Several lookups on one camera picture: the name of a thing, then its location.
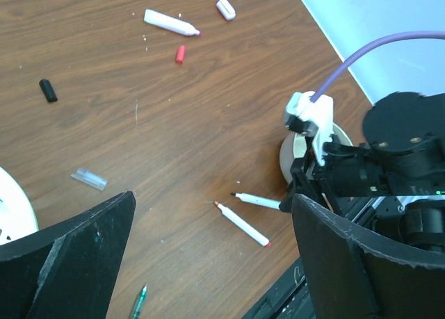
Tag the white marker red tip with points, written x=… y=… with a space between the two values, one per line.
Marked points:
x=243 y=225

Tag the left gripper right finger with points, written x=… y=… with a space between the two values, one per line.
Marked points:
x=354 y=272

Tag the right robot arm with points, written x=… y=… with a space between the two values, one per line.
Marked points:
x=402 y=156

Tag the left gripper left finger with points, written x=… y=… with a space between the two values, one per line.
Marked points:
x=68 y=270

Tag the green pen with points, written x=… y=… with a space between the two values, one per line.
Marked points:
x=139 y=303

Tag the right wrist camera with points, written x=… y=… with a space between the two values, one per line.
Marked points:
x=311 y=119

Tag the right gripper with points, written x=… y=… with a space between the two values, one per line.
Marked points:
x=349 y=172

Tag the pink highlighter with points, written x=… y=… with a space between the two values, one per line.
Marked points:
x=170 y=23

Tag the white marker black tip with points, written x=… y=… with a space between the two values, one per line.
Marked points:
x=257 y=200

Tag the red marker cap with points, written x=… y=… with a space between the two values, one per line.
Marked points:
x=180 y=54

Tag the black mounting base plate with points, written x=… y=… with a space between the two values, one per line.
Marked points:
x=288 y=297

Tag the clear pen cap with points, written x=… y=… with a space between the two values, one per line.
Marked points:
x=90 y=179

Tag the beige bowl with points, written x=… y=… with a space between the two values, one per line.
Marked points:
x=295 y=146

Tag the pink highlighter cap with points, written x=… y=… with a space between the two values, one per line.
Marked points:
x=226 y=9

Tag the black marker cap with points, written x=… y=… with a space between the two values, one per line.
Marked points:
x=48 y=90

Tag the white laundry basket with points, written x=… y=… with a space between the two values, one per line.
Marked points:
x=18 y=217

